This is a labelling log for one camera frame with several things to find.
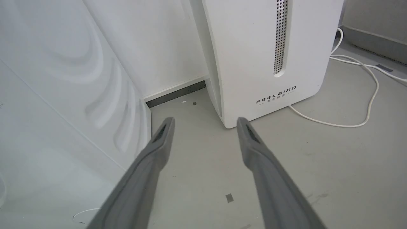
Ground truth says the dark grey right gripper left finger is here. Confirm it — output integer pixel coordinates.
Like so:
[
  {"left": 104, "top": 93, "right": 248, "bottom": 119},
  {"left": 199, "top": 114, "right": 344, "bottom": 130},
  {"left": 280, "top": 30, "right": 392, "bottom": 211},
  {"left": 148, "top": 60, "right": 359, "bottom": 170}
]
[{"left": 86, "top": 117, "right": 176, "bottom": 229}]

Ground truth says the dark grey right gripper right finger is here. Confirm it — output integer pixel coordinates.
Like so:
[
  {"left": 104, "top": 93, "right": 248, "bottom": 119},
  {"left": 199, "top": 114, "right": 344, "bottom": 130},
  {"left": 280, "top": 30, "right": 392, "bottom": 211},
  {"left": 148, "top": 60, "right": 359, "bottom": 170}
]
[{"left": 237, "top": 117, "right": 328, "bottom": 229}]

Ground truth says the white washing machine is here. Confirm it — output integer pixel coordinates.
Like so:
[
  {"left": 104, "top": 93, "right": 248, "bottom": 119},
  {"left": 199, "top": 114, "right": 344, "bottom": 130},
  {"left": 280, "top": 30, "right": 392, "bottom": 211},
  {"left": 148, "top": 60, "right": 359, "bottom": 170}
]
[{"left": 0, "top": 0, "right": 152, "bottom": 229}]

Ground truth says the white Feelbird air purifier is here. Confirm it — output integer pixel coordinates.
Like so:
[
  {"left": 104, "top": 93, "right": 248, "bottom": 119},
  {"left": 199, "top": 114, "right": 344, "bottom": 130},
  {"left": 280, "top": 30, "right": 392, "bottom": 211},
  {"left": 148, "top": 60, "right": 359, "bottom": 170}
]
[{"left": 190, "top": 0, "right": 344, "bottom": 129}]

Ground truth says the white power cable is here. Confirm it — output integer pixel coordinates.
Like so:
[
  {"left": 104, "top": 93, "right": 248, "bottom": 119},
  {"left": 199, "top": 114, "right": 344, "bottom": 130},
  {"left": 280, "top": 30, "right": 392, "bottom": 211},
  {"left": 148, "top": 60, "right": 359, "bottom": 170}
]
[{"left": 289, "top": 27, "right": 407, "bottom": 128}]

